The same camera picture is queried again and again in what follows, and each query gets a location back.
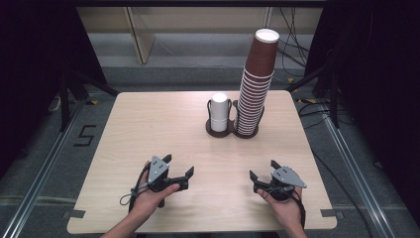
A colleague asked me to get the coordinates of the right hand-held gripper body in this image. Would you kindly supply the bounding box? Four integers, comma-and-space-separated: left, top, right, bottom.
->
268, 166, 307, 201

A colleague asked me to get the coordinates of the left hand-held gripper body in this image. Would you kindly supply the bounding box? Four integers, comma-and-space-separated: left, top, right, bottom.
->
142, 156, 181, 194

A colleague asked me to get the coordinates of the dark brown wooden cup holder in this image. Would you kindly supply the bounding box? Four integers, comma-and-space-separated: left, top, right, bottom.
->
205, 98, 265, 140

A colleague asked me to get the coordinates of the stack of brown paper cups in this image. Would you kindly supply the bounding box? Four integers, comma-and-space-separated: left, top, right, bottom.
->
235, 28, 280, 137

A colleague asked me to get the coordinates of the person's left hand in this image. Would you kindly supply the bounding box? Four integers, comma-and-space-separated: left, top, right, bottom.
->
130, 161, 181, 217

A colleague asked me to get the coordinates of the person's right hand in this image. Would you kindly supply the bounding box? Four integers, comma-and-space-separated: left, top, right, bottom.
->
257, 172, 307, 230

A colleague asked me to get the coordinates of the grey tape strip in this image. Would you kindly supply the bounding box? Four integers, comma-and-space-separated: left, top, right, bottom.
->
320, 208, 345, 219

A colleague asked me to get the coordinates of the black metal stand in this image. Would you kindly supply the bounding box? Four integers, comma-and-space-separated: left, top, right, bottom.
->
286, 49, 342, 129
58, 67, 121, 133

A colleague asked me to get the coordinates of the black curtain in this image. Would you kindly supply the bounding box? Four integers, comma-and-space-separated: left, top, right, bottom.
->
0, 0, 108, 179
303, 0, 420, 229

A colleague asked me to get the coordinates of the light wooden cabinet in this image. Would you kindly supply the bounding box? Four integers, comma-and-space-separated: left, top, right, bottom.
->
76, 6, 324, 65

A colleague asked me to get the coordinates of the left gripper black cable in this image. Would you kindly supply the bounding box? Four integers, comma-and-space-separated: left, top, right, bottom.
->
119, 162, 152, 213

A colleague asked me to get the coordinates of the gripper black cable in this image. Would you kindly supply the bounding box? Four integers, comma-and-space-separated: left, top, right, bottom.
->
289, 186, 307, 230
119, 162, 152, 213

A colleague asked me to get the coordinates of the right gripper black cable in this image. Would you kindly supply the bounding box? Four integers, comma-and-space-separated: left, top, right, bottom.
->
289, 186, 307, 230

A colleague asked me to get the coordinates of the long black floor cable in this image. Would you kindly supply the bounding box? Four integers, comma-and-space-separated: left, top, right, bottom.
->
296, 102, 375, 238

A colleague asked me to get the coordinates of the aluminium floor rail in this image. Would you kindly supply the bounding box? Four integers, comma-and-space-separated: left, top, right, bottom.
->
0, 98, 87, 238
320, 104, 399, 238

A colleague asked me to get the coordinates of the black cable bundle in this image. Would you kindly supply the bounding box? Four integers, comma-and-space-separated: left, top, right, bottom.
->
276, 6, 313, 85

